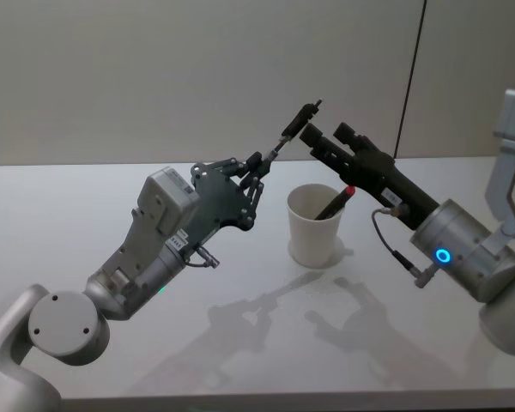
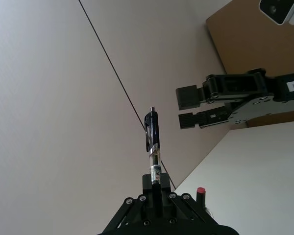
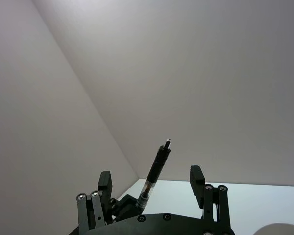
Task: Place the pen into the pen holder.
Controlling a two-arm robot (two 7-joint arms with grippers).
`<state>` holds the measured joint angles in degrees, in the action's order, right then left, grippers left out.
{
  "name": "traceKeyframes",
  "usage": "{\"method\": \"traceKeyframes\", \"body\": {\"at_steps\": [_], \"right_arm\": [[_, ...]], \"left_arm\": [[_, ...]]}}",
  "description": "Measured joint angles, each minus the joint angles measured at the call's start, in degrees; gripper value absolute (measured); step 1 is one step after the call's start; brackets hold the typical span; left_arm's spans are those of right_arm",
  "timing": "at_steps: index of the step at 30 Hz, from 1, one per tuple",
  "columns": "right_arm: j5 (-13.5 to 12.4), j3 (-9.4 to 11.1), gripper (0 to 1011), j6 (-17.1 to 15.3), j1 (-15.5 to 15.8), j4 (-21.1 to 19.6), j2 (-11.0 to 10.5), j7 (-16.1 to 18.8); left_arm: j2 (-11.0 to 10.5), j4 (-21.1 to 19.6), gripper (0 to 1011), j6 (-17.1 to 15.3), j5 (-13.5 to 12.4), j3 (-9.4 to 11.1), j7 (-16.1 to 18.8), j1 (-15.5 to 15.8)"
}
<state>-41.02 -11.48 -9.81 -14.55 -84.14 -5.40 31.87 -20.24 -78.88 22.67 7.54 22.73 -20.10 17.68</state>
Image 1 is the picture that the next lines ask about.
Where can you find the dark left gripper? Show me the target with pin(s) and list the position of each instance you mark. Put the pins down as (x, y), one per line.
(221, 197)

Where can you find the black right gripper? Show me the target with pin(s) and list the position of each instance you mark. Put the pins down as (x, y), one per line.
(382, 176)

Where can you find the black pen with silver tip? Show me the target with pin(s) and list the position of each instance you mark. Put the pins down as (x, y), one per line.
(298, 120)

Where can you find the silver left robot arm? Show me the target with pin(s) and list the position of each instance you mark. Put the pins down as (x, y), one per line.
(60, 326)

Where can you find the black pen with red band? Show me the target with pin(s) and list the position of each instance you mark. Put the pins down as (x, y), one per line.
(335, 205)

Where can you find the white paper cup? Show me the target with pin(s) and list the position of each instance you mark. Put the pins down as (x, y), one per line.
(309, 240)

